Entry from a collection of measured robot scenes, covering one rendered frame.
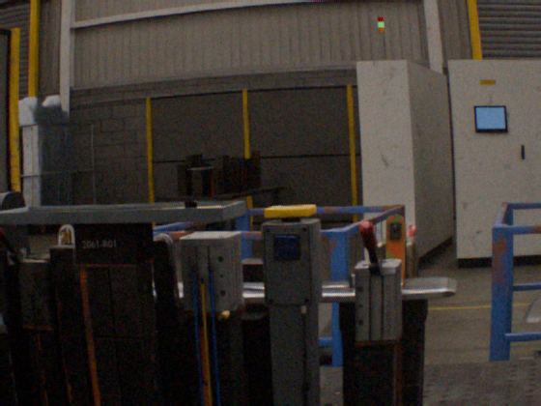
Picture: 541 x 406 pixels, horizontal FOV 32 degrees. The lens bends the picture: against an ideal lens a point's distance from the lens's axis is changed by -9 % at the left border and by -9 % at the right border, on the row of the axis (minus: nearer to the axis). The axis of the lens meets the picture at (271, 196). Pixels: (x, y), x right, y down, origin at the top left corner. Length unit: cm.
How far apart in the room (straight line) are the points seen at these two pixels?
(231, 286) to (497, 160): 792
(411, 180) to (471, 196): 63
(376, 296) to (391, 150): 799
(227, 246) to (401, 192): 797
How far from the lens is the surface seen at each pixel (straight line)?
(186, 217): 134
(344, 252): 345
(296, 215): 135
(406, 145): 944
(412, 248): 183
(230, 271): 155
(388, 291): 150
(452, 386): 217
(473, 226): 944
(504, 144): 939
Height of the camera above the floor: 125
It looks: 3 degrees down
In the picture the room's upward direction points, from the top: 2 degrees counter-clockwise
